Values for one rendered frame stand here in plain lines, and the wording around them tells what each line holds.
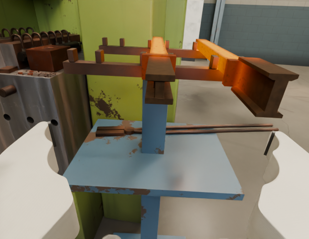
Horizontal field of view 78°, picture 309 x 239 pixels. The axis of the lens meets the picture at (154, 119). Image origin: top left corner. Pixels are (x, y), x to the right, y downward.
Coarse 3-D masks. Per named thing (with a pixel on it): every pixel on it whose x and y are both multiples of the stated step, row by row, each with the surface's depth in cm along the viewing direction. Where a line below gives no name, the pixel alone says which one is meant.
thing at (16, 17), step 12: (0, 0) 80; (12, 0) 86; (24, 0) 92; (0, 12) 81; (12, 12) 86; (24, 12) 93; (0, 24) 81; (12, 24) 87; (24, 24) 93; (36, 24) 101
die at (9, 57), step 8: (0, 40) 60; (8, 40) 62; (16, 40) 65; (24, 40) 67; (64, 40) 84; (72, 40) 90; (0, 48) 60; (8, 48) 60; (16, 48) 60; (80, 48) 98; (0, 56) 61; (8, 56) 61; (16, 56) 60; (0, 64) 62; (8, 64) 62; (16, 64) 62; (24, 64) 64
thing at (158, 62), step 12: (156, 48) 35; (144, 60) 26; (156, 60) 23; (168, 60) 24; (144, 72) 27; (156, 72) 18; (168, 72) 18; (156, 84) 18; (168, 84) 23; (156, 96) 19; (168, 96) 19
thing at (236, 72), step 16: (208, 48) 40; (224, 64) 29; (240, 64) 24; (256, 64) 20; (272, 64) 20; (224, 80) 26; (240, 80) 25; (256, 80) 21; (272, 80) 18; (288, 80) 17; (240, 96) 23; (256, 96) 20; (272, 96) 18; (256, 112) 19; (272, 112) 19
